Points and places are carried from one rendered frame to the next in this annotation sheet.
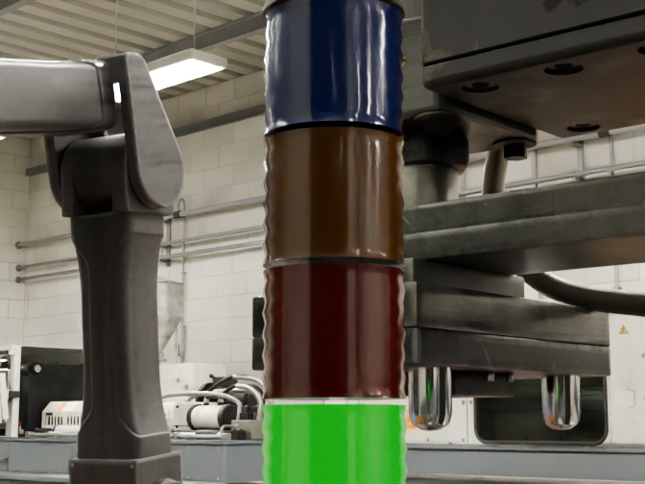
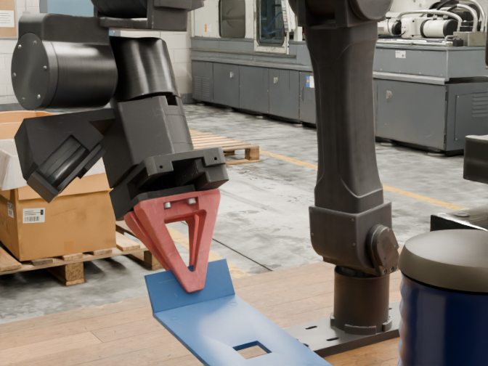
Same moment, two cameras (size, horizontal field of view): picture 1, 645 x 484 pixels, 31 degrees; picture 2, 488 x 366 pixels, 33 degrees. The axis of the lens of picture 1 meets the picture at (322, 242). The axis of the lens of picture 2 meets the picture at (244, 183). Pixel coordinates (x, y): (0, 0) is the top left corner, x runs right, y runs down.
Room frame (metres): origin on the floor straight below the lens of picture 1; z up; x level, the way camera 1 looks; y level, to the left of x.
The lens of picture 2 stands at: (0.10, -0.01, 1.26)
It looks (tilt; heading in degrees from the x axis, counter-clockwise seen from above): 11 degrees down; 19
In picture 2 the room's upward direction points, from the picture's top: 1 degrees counter-clockwise
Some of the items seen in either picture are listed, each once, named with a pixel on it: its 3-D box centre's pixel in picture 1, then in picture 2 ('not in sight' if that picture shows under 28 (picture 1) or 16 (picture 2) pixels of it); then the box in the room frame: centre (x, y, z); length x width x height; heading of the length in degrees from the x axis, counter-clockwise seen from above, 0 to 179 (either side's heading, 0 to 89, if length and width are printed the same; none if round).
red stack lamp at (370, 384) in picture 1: (334, 335); not in sight; (0.31, 0.00, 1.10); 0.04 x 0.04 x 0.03
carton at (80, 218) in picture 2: not in sight; (53, 193); (3.61, 2.18, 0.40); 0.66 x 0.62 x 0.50; 47
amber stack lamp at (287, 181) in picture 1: (333, 205); not in sight; (0.31, 0.00, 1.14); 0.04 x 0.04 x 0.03
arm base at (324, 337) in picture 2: not in sight; (361, 298); (0.98, 0.15, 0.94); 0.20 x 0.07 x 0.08; 139
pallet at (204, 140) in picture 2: not in sight; (173, 152); (6.77, 2.91, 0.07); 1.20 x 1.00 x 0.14; 138
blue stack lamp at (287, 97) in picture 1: (333, 78); (470, 331); (0.31, 0.00, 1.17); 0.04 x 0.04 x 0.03
